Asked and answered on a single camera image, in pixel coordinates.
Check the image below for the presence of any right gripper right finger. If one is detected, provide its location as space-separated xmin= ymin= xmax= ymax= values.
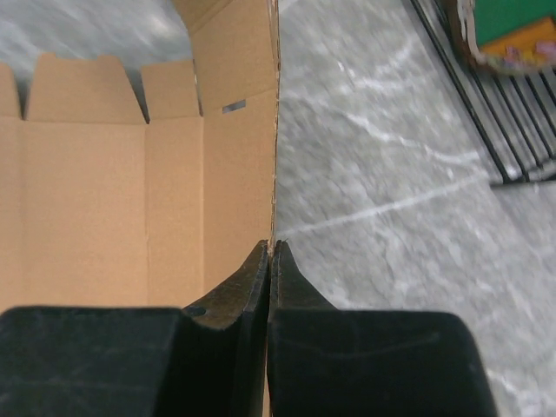
xmin=267 ymin=241 xmax=498 ymax=416

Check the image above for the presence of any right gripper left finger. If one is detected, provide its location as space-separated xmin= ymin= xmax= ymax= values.
xmin=1 ymin=242 xmax=269 ymax=416

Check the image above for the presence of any green lid jar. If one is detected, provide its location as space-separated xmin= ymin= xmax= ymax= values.
xmin=440 ymin=0 xmax=555 ymax=75

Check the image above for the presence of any black wire rack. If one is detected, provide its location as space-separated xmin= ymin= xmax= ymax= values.
xmin=408 ymin=1 xmax=555 ymax=187

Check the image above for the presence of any brown cardboard box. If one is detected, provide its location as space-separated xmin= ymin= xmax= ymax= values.
xmin=1 ymin=1 xmax=280 ymax=316

